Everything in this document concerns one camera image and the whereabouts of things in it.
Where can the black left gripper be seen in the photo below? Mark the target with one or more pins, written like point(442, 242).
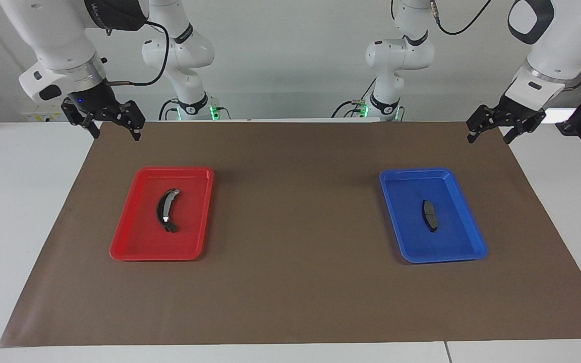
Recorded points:
point(520, 111)

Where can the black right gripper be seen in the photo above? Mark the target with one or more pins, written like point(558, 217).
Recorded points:
point(94, 101)

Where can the curved silver-backed brake pad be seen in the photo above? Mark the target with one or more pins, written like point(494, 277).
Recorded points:
point(162, 209)

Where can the dark grey brake pad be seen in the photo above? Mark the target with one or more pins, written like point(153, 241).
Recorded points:
point(429, 216)

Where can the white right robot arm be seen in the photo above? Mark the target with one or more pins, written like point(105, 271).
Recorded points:
point(53, 35)

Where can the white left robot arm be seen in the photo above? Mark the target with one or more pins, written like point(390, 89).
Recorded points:
point(558, 50)

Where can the red plastic tray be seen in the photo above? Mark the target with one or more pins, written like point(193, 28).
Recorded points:
point(139, 242)

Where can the blue plastic tray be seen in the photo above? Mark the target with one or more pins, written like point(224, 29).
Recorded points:
point(452, 247)

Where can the brown table mat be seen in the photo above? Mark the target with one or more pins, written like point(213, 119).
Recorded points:
point(290, 302)

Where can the white wall socket box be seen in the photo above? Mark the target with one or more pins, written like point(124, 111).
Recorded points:
point(43, 117)

